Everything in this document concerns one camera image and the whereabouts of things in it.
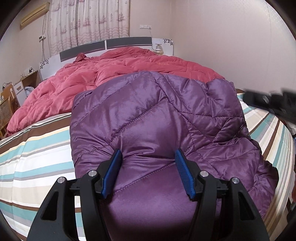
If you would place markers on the striped bed sheet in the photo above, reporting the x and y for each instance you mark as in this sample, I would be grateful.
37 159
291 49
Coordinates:
34 158

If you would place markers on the wooden wicker chair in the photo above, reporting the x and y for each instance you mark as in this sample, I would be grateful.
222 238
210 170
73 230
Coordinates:
9 105

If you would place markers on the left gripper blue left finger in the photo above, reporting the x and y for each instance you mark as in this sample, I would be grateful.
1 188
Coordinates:
109 172

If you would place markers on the wall air conditioner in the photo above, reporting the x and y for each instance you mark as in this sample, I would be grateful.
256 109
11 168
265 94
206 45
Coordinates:
35 14

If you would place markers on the wall power strip with cable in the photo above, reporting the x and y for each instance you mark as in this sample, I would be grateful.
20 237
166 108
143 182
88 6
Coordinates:
42 38

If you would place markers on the purple quilted down jacket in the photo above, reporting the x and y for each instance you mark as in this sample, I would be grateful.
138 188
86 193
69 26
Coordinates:
148 116

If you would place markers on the wooden bedside desk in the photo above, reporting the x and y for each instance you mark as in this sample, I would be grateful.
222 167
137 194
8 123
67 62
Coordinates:
31 80

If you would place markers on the white grey bed headboard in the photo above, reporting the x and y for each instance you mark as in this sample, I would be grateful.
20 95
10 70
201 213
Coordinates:
50 66

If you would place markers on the red quilted comforter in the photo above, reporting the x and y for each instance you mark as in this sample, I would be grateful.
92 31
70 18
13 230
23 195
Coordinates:
56 94

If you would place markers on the patterned white curtain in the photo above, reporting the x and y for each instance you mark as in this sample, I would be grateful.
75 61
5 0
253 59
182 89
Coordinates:
77 22

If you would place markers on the white wall socket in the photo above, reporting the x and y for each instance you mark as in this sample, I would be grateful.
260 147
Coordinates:
145 27

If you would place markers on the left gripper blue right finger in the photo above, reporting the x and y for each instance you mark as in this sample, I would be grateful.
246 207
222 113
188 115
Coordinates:
187 170

